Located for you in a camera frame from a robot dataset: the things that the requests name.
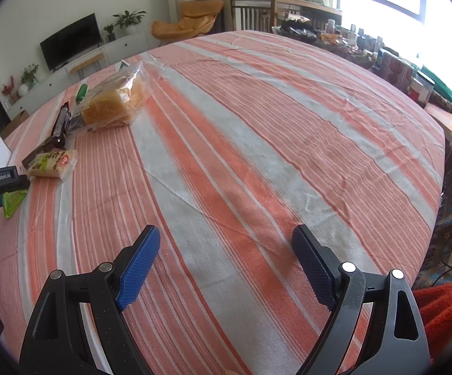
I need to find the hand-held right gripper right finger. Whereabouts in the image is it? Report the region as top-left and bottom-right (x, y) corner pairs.
(291, 224), (433, 375)

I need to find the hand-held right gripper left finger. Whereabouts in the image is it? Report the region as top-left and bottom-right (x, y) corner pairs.
(18, 224), (161, 375)

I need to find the small green snack packet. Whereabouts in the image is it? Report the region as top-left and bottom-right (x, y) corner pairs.
(2, 189), (29, 218)

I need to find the brown snack box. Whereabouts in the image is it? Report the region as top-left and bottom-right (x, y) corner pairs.
(22, 138), (60, 168)

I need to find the pale yellow noodle packet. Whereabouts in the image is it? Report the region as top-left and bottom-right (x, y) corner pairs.
(27, 149), (79, 180)

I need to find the dark chocolate bar packet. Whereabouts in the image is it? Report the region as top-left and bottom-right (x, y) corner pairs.
(52, 102), (71, 147)

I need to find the clear bag of sliced bread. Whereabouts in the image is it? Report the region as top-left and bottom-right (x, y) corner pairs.
(69, 60), (150, 131)

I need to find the brown cardboard box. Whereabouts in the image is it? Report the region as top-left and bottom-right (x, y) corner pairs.
(3, 110), (30, 133)

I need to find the red flower plant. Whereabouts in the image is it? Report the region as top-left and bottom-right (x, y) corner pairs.
(1, 76), (19, 104)

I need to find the plant in white vase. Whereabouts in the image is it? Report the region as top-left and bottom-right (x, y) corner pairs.
(19, 63), (40, 96)

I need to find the red fleece blanket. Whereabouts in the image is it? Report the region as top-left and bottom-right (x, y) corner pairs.
(413, 279), (452, 364)

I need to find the orange striped tablecloth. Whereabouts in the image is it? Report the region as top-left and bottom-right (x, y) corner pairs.
(0, 30), (447, 375)

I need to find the wooden bench with metal legs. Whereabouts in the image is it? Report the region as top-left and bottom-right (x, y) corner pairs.
(70, 52), (105, 75)

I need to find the black flat television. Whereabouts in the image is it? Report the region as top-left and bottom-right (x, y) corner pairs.
(39, 13), (102, 72)

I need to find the white television cabinet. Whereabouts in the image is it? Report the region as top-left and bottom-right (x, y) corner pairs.
(9, 31), (150, 116)

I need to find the wooden side table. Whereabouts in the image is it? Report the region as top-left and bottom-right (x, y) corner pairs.
(425, 103), (452, 141)

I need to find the large green potted plant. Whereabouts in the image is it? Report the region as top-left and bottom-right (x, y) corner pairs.
(112, 10), (147, 35)

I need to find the white and red box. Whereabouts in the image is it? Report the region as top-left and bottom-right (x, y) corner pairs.
(407, 76), (433, 104)

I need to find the red patterned box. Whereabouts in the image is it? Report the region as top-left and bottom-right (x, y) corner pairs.
(378, 52), (414, 90)

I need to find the green cloth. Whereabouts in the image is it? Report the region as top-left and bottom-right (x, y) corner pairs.
(421, 64), (452, 110)

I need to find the clutter of bottles and boxes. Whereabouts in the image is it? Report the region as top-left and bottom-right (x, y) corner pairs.
(271, 12), (386, 67)

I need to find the orange lounge chair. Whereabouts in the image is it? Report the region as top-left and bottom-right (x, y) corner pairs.
(151, 0), (225, 42)

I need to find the wooden slatted crib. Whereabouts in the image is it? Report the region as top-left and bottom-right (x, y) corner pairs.
(230, 0), (344, 34)

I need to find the dark framed window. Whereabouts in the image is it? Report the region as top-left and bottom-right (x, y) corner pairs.
(339, 0), (452, 67)

